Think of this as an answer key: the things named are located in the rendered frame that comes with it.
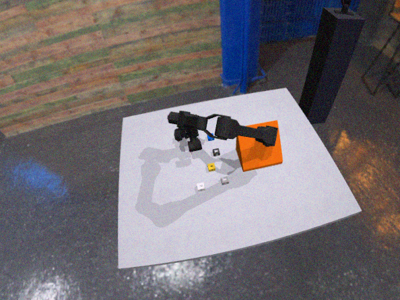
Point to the yellow digit block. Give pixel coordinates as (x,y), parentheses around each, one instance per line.
(211,167)

